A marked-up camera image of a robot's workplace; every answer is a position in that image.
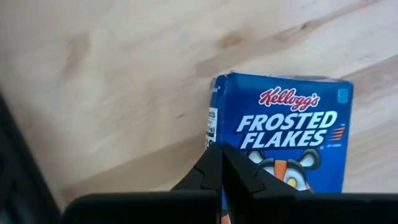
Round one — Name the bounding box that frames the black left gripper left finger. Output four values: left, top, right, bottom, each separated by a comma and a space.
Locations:
170, 142, 223, 224

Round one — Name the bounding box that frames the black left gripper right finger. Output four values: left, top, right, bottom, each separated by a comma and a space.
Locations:
222, 142, 300, 224

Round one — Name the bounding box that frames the blue Frosted Flakes box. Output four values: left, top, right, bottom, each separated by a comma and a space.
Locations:
205, 71, 354, 224

